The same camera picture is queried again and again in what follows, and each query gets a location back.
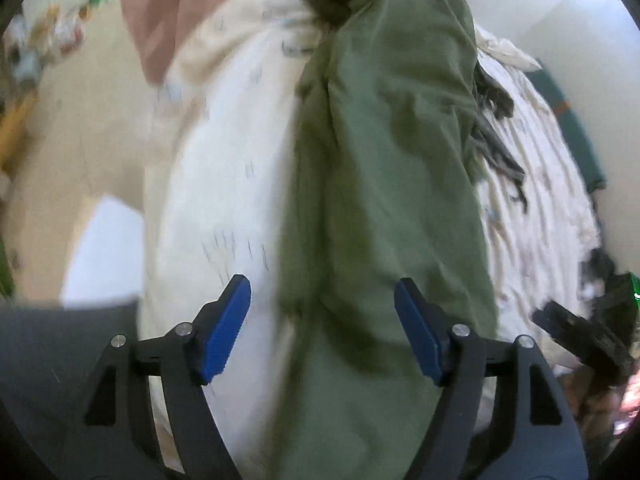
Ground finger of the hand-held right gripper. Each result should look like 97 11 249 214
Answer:
531 300 588 348

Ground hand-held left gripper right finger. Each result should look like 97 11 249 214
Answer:
393 277 591 480

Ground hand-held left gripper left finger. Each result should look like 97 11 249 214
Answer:
60 274 252 480

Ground green pants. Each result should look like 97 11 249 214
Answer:
270 0 501 480

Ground dark clothes pile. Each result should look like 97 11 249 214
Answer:
577 247 640 311

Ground white flat panel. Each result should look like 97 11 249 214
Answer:
60 195 146 308

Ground cream printed quilt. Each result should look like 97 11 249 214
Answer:
140 0 606 480

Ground person's grey trouser leg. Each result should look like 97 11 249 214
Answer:
0 297 166 480

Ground white pillow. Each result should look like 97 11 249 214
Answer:
475 25 543 73

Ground yellow wooden chair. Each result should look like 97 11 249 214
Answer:
0 95 41 171

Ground pink curtain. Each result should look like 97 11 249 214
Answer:
117 0 246 86

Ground teal padded bed rail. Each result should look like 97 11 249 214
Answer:
525 70 608 193

